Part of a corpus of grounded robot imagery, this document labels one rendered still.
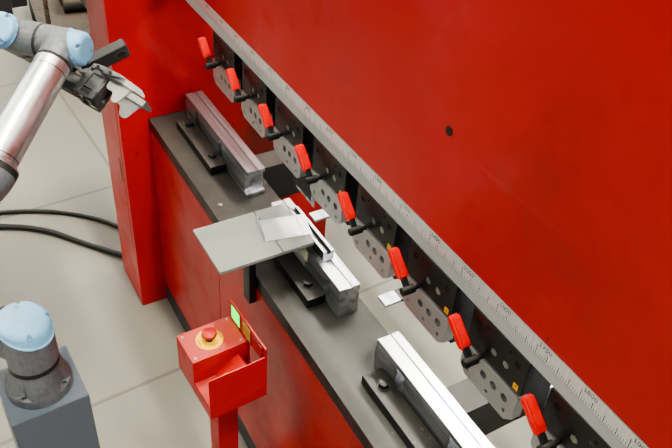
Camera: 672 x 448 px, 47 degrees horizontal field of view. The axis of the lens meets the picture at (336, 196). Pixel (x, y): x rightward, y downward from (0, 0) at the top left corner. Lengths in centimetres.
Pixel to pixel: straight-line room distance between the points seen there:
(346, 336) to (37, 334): 72
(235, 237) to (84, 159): 219
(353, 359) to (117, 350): 141
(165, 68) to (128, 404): 120
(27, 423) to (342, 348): 75
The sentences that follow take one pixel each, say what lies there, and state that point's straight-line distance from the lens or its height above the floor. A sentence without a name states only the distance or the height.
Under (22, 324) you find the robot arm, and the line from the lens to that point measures 186.
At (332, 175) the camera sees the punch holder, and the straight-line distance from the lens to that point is 173.
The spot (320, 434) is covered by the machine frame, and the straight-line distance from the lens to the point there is 203.
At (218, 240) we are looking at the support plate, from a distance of 199.
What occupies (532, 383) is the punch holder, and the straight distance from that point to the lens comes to 139.
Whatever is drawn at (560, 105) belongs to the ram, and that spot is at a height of 179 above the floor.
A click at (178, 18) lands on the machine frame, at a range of 260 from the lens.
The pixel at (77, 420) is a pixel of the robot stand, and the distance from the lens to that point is 204.
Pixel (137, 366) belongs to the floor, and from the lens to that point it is 304.
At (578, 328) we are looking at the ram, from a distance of 121.
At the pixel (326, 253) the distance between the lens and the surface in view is 197.
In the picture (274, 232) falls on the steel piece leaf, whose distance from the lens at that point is 201.
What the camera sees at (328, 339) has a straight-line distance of 192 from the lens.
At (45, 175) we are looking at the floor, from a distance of 404.
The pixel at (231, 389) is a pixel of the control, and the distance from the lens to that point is 199.
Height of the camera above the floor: 231
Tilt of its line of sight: 37 degrees down
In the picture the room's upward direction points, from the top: 5 degrees clockwise
